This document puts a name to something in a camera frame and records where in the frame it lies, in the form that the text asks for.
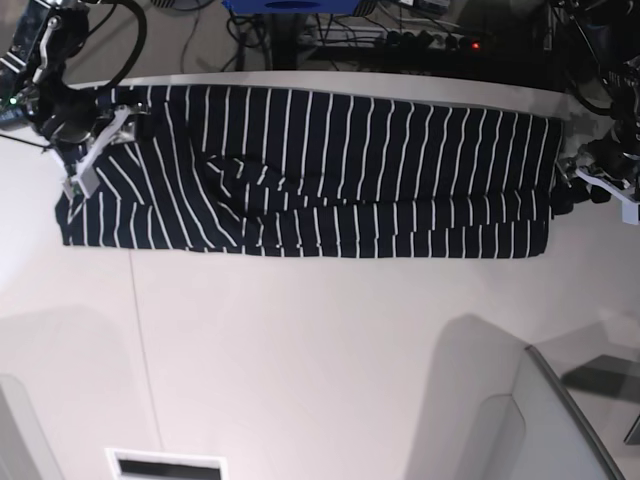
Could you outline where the navy white striped t-shirt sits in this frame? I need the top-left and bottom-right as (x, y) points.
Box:
(55, 85), (564, 259)

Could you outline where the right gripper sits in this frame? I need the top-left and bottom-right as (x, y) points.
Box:
(34, 89), (150, 199)

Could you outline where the red lit power strip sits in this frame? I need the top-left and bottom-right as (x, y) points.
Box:
(298, 25), (485, 53)

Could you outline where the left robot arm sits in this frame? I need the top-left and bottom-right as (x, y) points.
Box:
(549, 1), (639, 226)

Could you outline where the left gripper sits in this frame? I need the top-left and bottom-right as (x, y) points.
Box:
(552, 134), (639, 224)

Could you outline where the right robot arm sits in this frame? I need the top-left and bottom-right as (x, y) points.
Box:
(1, 1), (150, 199)

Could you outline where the white slotted box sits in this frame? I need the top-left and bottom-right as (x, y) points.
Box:
(105, 448), (229, 480)

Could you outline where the grey partition panel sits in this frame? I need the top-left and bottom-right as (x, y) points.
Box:
(404, 315), (627, 479)

